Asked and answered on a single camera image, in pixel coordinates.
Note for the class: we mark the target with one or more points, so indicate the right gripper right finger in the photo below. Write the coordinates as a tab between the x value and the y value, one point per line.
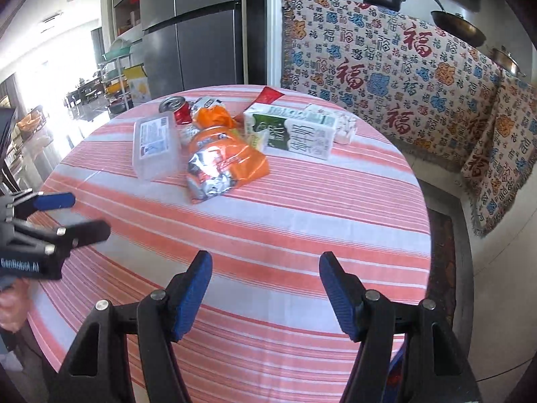
407	353

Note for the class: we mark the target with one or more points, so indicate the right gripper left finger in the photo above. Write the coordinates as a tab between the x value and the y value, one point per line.
96	367

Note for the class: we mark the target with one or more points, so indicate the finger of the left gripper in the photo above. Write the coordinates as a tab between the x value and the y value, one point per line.
59	241
28	204

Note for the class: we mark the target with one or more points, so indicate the clear plastic box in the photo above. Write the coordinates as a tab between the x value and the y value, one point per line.
156	147

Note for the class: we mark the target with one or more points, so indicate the orange foil snack bag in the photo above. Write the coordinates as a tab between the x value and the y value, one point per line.
220	159

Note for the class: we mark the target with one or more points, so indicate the red soda can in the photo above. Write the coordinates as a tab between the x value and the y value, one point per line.
179	107

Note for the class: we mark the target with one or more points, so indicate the red stick wrapper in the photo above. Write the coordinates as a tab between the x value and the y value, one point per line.
267	96

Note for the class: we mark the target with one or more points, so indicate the floral tissue pack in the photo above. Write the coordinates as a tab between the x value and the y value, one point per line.
345	123

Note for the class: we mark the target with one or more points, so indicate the green white milk carton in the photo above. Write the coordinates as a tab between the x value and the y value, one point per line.
293	130

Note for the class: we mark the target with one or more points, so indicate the white blue snack bag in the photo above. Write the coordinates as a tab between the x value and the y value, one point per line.
203	102

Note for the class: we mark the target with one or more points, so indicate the kitchen storage rack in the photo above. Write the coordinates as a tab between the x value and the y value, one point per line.
122	54

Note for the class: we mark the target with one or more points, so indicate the person's left hand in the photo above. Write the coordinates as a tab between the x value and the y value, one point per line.
15	304

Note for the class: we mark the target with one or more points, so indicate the yellow cardboard box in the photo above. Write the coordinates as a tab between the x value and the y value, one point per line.
138	84

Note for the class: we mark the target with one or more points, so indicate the pink striped tablecloth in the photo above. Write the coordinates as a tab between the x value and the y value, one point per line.
266	331

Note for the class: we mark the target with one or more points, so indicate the grey refrigerator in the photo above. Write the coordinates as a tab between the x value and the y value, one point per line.
191	43

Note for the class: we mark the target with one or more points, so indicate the patterned fu blanket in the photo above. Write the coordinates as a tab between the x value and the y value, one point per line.
421	87

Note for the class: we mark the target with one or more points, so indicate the steel pot with lid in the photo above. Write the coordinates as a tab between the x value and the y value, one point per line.
504	59

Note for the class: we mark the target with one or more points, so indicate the dark frying pan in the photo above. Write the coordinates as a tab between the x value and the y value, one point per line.
457	26

